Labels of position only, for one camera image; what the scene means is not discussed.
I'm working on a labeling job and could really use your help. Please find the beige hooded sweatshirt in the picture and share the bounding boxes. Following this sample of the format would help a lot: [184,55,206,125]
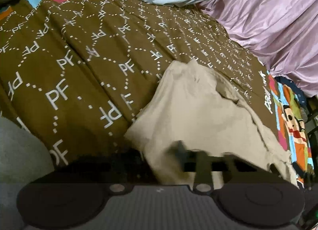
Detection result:
[125,60,297,185]

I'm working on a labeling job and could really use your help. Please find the brown patterned bedspread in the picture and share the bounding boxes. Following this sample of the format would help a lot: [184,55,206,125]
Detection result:
[1,0,313,172]

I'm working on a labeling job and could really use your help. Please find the pink satin curtain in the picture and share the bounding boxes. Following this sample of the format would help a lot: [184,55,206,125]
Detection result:
[200,0,317,97]

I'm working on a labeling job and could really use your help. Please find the grey trouser leg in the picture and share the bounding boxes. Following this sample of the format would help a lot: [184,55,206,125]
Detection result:
[1,118,54,229]

